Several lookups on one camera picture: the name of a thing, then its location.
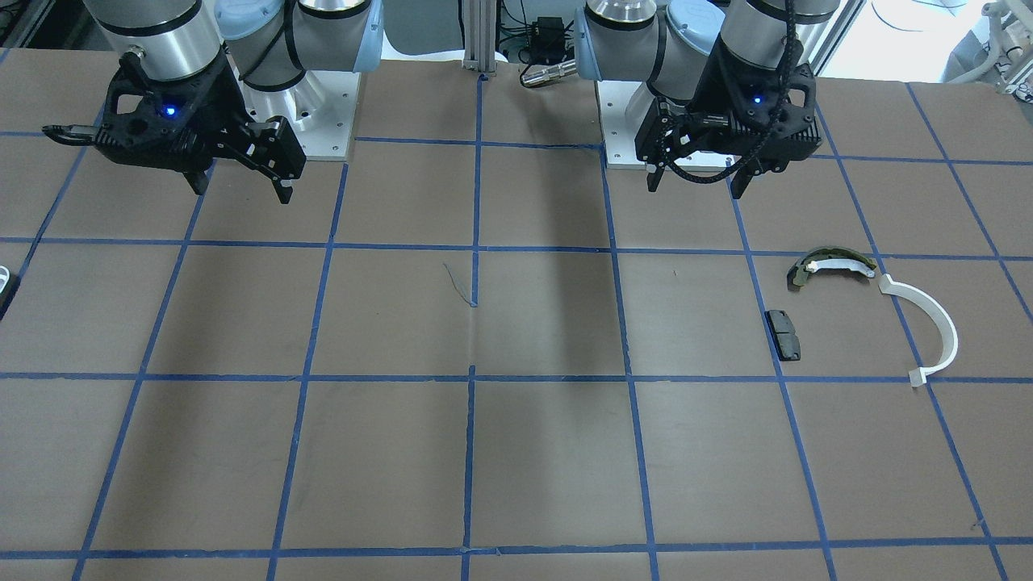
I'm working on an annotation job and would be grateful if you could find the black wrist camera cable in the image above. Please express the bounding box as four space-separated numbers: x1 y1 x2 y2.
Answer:
658 0 800 185

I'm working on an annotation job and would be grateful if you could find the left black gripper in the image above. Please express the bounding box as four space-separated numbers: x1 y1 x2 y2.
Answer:
635 58 822 201

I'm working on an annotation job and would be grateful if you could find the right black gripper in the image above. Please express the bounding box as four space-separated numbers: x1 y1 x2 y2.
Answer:
42 54 307 205

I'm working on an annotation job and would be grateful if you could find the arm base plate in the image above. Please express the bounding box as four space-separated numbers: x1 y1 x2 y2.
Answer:
596 81 655 170
242 71 362 161

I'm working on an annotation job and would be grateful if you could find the black power adapter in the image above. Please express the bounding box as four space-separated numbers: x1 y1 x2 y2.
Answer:
528 16 567 65

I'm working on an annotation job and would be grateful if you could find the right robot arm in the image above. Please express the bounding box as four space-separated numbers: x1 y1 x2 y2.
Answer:
42 1 384 203

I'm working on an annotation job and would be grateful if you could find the olive brake shoe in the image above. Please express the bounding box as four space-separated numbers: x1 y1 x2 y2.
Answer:
787 246 878 288

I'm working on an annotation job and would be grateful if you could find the white curved plastic part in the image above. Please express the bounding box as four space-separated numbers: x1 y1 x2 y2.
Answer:
878 274 960 387

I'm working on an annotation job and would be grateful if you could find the aluminium frame post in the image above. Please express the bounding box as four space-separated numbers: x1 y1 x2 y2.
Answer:
460 0 499 77

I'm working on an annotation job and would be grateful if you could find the black brake pad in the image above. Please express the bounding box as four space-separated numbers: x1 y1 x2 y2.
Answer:
764 309 801 362

